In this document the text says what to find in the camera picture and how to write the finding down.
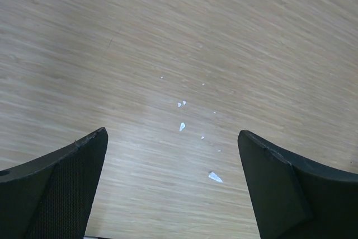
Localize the large white paper scrap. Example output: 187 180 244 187
208 172 223 183

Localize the middle white paper scrap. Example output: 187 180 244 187
179 123 186 132

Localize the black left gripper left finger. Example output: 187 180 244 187
1 127 108 238

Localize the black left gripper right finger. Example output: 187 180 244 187
238 130 357 238

